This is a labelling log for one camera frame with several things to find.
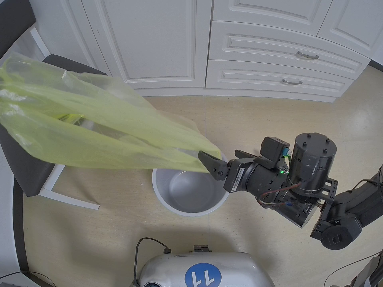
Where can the white trash bin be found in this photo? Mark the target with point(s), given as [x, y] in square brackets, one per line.
[191, 209]

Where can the white chair with grey seat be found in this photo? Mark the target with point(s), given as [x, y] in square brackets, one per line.
[18, 19]

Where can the white wardrobe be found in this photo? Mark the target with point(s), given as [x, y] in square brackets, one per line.
[161, 25]

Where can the yellow-green plastic bag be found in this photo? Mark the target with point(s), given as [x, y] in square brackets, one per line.
[89, 121]

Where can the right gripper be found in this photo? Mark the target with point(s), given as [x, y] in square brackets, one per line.
[257, 178]

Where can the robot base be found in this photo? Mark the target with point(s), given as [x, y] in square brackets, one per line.
[209, 268]

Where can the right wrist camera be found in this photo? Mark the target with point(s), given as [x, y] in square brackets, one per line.
[270, 148]

